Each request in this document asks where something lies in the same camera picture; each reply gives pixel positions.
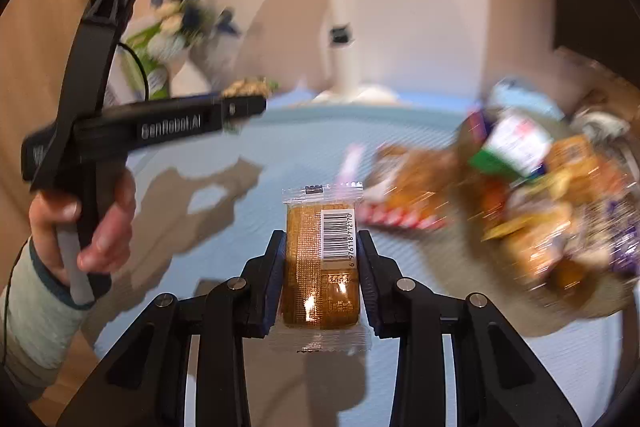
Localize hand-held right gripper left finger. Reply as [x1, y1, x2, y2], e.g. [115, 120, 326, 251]
[55, 230, 287, 427]

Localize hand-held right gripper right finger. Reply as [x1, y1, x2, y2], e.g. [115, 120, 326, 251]
[360, 230, 596, 427]

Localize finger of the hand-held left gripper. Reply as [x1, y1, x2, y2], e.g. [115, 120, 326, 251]
[220, 95, 268, 124]

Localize brown cake packet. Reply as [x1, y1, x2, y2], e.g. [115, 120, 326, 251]
[267, 181, 373, 355]

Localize brown biscuit packet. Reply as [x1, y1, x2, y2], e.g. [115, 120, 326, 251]
[502, 202, 601, 298]

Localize white green snack packet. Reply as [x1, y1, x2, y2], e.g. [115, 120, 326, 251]
[470, 107, 551, 178]

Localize purple snack packet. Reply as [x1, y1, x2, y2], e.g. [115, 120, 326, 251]
[600, 197, 640, 279]

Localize person's left forearm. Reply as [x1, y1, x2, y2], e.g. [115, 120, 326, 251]
[0, 237, 113, 403]

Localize person's left hand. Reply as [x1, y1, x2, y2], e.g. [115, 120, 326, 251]
[28, 167, 137, 288]

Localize blue table mat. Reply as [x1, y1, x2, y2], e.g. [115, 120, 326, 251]
[90, 92, 631, 427]

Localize green box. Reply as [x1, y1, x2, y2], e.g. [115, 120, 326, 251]
[107, 24, 173, 105]

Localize red pink snack packet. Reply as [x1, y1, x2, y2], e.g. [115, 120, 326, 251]
[362, 144, 461, 230]

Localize white lamp stand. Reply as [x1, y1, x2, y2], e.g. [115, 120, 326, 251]
[300, 0, 401, 105]

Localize small pink packet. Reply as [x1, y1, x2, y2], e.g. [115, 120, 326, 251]
[339, 144, 367, 186]

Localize blue and white flowers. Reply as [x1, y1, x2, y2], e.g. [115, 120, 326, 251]
[147, 0, 243, 60]

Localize black clip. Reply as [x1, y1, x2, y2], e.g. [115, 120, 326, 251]
[327, 24, 356, 46]

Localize orange snack packet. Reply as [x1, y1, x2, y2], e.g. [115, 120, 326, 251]
[545, 136, 617, 188]

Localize black cable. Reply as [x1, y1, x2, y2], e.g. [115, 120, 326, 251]
[115, 42, 151, 100]

